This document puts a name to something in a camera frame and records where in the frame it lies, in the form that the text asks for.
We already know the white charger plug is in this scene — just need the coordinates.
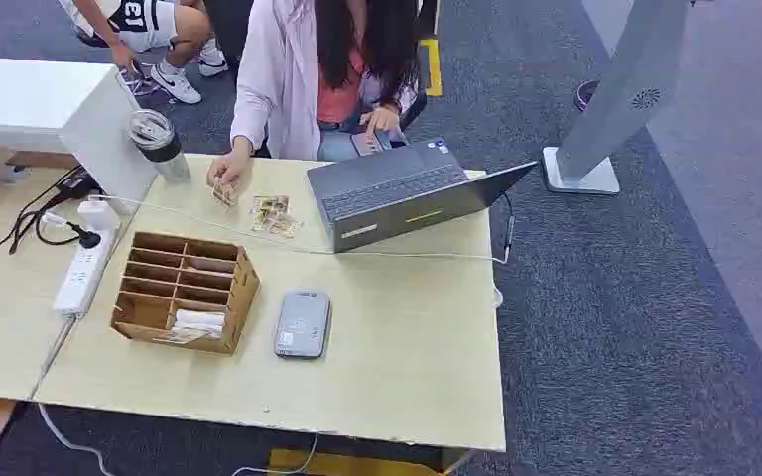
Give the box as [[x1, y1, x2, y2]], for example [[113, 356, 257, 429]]
[[77, 198, 121, 232]]

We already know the white power strip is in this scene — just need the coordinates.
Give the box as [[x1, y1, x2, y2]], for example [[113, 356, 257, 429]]
[[52, 225, 118, 318]]

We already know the black power adapter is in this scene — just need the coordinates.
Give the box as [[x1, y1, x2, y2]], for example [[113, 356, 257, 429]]
[[56, 169, 101, 201]]

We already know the grey card reader device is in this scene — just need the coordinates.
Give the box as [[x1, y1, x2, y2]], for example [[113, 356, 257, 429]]
[[273, 291, 333, 360]]

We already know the steel tumbler with lid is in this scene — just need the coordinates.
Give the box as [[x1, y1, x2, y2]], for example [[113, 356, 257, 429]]
[[125, 109, 192, 184]]

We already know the stack of cards in box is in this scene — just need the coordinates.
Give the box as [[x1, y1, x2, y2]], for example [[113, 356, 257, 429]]
[[159, 308, 226, 344]]

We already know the grey floor stand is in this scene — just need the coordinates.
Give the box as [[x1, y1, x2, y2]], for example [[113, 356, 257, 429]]
[[542, 0, 693, 196]]

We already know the white cable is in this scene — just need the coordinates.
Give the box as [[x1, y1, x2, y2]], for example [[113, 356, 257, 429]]
[[88, 193, 508, 266]]

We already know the wooden card box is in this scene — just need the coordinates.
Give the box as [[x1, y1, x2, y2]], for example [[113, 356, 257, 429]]
[[109, 231, 262, 357]]

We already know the black laptop cable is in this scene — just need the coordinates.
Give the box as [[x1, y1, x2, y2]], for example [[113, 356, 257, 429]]
[[502, 191, 517, 264]]

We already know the grey laptop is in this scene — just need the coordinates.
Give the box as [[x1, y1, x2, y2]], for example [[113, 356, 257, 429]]
[[307, 137, 540, 254]]

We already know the printed card on desk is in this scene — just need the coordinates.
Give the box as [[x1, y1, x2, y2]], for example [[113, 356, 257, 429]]
[[252, 211, 304, 240], [252, 194, 291, 216]]

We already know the person seated at desk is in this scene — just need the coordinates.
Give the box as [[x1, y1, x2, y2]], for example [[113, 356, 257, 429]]
[[206, 0, 430, 196]]

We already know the crouching person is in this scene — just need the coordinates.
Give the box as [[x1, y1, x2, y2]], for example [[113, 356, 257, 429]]
[[59, 0, 230, 106]]

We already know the purple round bin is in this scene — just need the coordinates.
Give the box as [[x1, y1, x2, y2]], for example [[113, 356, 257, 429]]
[[573, 79, 600, 113]]

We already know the smartphone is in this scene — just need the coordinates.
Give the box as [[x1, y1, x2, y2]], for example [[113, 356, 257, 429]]
[[351, 128, 411, 158]]

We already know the white cabinet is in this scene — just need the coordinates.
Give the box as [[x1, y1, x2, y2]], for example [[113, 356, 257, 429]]
[[0, 56, 160, 217]]

